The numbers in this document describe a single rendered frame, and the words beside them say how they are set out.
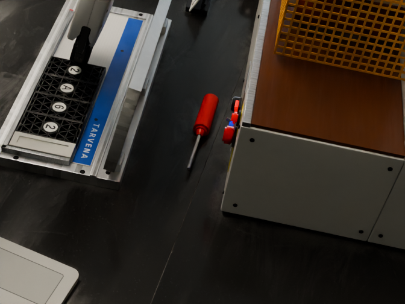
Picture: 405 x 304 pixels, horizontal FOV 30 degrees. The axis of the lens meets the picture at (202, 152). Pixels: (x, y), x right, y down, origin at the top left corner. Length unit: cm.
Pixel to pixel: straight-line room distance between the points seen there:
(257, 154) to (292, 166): 5
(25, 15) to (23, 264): 59
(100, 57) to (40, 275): 47
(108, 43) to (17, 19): 19
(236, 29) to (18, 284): 72
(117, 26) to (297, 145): 54
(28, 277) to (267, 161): 37
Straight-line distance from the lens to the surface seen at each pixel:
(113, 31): 145
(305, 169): 108
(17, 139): 121
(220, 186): 121
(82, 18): 124
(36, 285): 106
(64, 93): 129
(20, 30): 147
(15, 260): 109
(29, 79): 133
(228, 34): 152
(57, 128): 123
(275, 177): 110
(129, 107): 106
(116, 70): 136
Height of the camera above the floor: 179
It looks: 45 degrees down
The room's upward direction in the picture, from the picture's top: 11 degrees clockwise
